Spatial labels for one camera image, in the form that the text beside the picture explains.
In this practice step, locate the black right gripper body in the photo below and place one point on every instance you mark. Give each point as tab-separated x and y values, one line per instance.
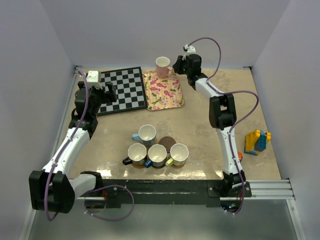
188	71

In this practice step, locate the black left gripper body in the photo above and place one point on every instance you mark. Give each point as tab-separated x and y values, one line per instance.
98	95

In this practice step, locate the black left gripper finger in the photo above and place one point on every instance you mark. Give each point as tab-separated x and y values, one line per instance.
109	87
111	96

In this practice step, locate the pink mug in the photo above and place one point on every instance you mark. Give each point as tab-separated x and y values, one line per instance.
163	68

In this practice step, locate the light blue mug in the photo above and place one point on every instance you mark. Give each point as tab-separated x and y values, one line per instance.
146	135

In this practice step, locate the black mug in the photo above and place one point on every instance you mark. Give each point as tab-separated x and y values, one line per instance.
136	153

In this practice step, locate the dark wooden coaster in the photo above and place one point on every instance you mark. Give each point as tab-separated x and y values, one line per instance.
167	142

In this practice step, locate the dark blue mug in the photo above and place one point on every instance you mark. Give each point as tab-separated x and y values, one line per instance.
157	156

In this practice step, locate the light wooden coaster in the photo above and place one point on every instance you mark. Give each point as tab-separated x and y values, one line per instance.
138	166

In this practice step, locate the light green mug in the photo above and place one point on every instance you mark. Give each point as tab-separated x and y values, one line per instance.
178	153

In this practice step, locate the dark walnut coaster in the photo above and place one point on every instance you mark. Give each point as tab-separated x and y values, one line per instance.
158	167

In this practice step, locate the orange wooden coaster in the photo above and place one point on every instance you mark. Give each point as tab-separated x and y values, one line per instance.
178	165

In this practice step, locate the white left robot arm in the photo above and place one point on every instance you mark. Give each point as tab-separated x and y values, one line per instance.
50	188

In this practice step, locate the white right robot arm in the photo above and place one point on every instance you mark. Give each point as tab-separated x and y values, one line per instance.
222	117

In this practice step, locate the black and silver chessboard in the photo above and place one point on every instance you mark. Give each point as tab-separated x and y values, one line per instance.
130	90

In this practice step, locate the floral serving tray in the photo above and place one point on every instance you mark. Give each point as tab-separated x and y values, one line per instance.
162	93

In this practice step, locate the yellow blue toy blocks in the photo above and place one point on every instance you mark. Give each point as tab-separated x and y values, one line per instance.
256	142

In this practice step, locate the colourful rubik cube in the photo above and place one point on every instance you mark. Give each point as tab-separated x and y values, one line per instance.
240	156

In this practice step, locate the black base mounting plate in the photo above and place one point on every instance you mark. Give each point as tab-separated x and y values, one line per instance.
163	192

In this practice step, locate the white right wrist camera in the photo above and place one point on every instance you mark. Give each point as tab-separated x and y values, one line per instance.
188	50

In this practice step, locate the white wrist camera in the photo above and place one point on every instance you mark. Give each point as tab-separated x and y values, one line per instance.
93	79
188	50

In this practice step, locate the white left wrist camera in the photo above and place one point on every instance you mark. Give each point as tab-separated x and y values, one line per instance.
93	79

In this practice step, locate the aluminium frame rail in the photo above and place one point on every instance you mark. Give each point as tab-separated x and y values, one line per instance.
271	213

